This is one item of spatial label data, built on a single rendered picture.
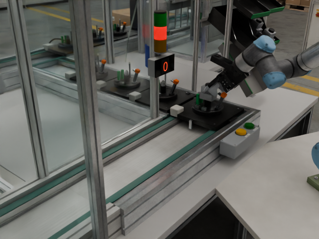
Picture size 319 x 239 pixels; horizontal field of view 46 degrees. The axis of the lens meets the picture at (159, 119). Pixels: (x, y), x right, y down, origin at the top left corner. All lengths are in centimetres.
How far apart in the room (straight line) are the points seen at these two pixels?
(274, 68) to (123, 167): 65
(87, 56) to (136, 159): 70
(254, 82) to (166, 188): 85
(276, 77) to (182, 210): 58
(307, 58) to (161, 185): 69
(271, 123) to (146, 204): 89
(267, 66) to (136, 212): 70
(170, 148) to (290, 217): 51
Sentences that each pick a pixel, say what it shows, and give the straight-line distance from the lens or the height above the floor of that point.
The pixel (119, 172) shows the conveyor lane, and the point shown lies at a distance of 136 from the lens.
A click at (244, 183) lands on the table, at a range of 143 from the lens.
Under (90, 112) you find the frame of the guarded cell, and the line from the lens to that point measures 84.
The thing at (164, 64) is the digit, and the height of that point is 121.
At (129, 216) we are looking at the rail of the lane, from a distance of 116.
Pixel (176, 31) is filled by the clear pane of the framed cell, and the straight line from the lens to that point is 280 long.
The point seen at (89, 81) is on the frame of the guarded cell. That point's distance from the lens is 82.
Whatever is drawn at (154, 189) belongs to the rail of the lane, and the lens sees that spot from 121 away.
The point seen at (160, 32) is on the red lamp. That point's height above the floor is 134.
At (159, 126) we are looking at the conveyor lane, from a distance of 159.
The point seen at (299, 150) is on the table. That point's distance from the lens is 169.
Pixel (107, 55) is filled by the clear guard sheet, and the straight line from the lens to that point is 135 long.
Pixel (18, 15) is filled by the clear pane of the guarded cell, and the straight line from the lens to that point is 71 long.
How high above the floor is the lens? 167
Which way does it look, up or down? 26 degrees down
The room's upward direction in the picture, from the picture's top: straight up
